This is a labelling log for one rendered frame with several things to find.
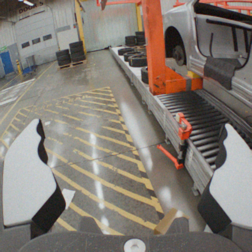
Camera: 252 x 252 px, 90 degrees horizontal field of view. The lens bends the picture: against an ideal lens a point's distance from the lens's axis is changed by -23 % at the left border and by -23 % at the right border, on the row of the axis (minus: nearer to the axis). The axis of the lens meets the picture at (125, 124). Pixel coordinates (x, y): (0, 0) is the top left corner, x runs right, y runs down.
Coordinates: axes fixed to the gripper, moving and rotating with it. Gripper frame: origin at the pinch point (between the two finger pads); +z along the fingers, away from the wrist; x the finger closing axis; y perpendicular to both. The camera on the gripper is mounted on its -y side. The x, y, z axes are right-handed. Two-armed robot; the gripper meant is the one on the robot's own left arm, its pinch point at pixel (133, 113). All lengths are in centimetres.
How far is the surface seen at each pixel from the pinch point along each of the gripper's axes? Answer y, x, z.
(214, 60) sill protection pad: 13, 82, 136
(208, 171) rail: 77, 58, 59
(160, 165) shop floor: 118, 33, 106
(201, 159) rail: 77, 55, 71
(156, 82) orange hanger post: 49, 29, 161
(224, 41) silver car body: -10, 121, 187
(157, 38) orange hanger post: 0, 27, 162
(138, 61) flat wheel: 72, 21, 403
